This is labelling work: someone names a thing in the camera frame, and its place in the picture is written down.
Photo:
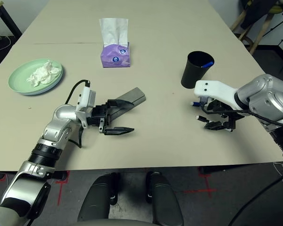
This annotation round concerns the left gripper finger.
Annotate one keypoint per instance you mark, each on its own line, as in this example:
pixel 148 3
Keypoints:
pixel 120 130
pixel 120 102

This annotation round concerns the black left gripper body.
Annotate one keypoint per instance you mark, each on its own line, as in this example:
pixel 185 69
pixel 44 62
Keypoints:
pixel 99 116

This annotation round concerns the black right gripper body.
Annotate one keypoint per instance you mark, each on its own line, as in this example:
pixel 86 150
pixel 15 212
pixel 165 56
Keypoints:
pixel 228 111

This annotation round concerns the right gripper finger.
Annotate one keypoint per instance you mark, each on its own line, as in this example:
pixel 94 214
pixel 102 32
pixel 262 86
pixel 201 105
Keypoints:
pixel 217 126
pixel 213 106

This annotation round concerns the grey glasses case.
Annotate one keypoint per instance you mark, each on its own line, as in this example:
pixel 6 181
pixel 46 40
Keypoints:
pixel 132 96

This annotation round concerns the white marker blue cap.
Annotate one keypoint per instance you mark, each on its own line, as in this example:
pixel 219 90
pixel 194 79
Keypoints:
pixel 195 103

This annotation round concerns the white tissue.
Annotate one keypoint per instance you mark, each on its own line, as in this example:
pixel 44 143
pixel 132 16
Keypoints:
pixel 42 75

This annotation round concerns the light green plastic plate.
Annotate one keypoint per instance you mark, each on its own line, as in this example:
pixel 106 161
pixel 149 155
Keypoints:
pixel 19 77

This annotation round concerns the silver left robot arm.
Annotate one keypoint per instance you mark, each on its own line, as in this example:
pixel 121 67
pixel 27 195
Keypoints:
pixel 61 115

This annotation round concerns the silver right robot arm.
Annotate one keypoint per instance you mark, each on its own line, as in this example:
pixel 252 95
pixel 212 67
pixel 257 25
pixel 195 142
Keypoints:
pixel 266 99

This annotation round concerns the white marker black cap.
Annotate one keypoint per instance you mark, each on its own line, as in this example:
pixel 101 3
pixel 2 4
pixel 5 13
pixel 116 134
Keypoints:
pixel 201 118

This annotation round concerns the black pen cup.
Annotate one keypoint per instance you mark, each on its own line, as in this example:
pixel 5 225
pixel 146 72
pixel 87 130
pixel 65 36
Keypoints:
pixel 191 75

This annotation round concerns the blue capped marker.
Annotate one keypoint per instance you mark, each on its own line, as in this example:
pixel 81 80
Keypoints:
pixel 207 64

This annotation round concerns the purple tissue pack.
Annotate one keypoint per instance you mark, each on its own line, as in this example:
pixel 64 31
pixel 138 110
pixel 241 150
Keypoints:
pixel 113 58

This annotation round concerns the light blue plastic plate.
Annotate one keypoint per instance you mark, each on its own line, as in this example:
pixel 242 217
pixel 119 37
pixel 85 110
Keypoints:
pixel 44 91

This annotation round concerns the red floor tape mark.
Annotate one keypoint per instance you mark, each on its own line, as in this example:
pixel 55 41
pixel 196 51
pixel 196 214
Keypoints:
pixel 60 188
pixel 207 189

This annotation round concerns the robot left leg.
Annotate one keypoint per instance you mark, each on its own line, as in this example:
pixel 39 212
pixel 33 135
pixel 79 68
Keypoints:
pixel 96 197

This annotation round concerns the robot leg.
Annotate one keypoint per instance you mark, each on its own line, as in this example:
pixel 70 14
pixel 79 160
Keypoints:
pixel 96 197
pixel 165 200

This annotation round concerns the robot right leg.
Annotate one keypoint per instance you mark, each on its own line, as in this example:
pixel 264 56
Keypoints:
pixel 165 200

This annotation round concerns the wooden stool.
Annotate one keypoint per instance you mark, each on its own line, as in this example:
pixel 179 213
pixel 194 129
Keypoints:
pixel 261 30

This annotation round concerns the grey robot waist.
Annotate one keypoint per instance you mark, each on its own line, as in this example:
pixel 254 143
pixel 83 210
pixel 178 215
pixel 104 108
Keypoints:
pixel 115 223

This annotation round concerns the yellow seat cushion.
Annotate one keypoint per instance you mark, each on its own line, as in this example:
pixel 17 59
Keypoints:
pixel 276 9

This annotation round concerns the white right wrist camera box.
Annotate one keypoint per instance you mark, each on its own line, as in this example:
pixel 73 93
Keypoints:
pixel 214 89

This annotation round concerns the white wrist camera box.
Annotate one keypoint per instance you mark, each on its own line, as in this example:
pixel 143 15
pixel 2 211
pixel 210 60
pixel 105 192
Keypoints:
pixel 214 89
pixel 85 99

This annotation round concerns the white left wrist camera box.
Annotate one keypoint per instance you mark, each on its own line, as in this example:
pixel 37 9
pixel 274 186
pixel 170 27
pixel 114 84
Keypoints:
pixel 85 99

